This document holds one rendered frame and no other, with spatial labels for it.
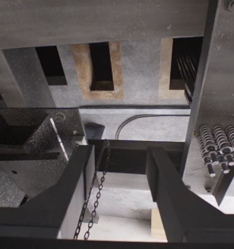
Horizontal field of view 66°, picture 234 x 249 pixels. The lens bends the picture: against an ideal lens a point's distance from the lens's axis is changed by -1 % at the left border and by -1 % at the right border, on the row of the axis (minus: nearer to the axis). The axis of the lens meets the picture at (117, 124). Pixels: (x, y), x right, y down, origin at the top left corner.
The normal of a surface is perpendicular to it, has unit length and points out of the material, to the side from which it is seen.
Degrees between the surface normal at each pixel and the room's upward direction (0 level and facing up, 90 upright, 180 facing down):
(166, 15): 0
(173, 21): 0
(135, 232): 90
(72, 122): 0
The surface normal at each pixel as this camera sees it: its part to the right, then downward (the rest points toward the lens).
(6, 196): 0.96, -0.08
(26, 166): -0.15, 0.62
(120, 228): -0.10, -0.78
